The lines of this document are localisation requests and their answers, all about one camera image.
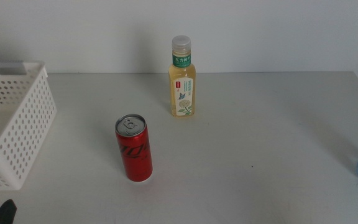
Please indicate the red soda can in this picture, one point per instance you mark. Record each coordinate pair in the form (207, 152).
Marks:
(135, 155)

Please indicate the white perforated plastic basket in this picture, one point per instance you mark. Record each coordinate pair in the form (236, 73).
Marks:
(26, 124)

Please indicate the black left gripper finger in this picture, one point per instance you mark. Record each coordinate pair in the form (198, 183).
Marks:
(5, 214)

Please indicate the yellow tea bottle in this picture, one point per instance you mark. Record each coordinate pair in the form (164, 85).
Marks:
(182, 90)

